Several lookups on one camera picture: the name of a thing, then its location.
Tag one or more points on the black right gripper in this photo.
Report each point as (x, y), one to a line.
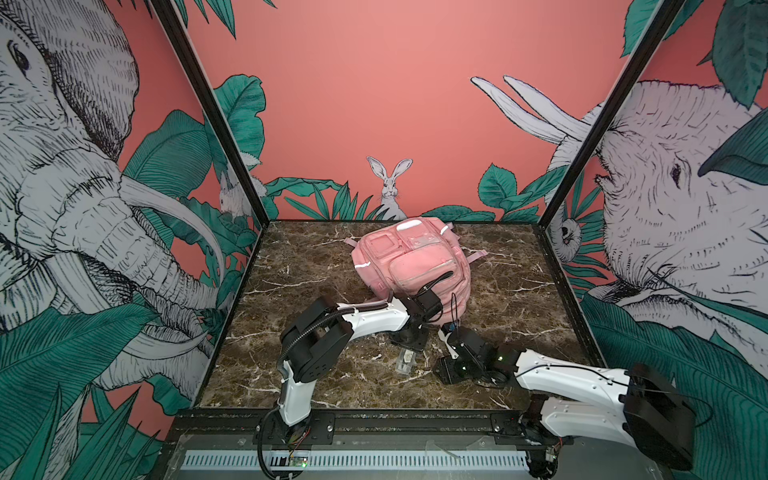
(446, 368)

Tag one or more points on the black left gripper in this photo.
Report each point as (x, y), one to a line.
(420, 346)

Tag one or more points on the clear plastic eraser box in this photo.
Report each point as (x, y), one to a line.
(405, 362)

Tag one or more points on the pink student backpack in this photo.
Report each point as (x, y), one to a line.
(402, 258)

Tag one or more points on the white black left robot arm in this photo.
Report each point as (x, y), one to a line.
(312, 345)

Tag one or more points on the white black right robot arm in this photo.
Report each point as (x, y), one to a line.
(638, 408)

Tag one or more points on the white perforated vent strip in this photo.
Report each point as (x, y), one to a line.
(355, 460)

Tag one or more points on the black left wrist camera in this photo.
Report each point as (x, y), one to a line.
(428, 306)

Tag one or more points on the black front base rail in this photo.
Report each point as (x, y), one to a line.
(511, 427)

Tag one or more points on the black right corner frame post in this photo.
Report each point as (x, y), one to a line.
(663, 16)

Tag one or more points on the black corner frame post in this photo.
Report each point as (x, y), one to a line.
(663, 16)
(168, 16)

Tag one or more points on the black left corner frame post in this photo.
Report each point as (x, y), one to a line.
(168, 16)

